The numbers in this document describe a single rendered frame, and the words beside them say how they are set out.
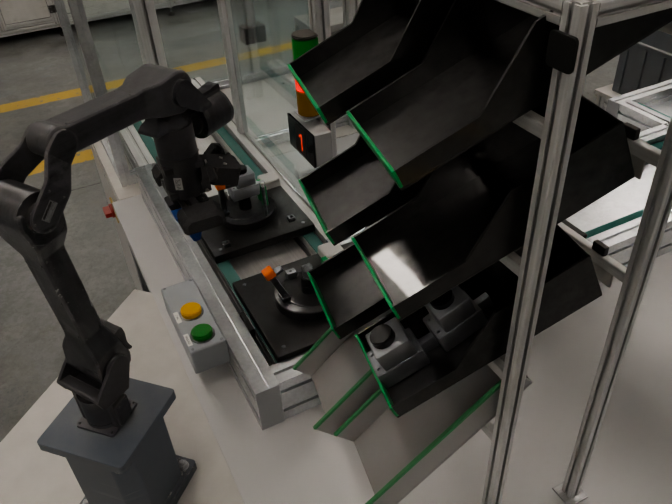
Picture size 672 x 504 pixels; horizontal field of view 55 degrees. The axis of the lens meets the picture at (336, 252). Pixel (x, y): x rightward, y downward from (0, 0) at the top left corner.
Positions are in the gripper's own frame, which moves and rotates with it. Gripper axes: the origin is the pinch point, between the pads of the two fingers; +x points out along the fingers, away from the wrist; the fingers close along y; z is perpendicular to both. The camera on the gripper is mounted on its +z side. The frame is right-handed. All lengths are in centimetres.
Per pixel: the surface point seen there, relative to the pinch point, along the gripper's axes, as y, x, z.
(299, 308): 0.9, 26.4, 16.3
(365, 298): -24.9, 4.0, 16.7
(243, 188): 36.9, 20.1, 19.2
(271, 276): 4.1, 19.3, 12.6
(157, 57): 110, 13, 20
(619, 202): 4, 34, 103
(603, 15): -48, -39, 26
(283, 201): 40, 28, 29
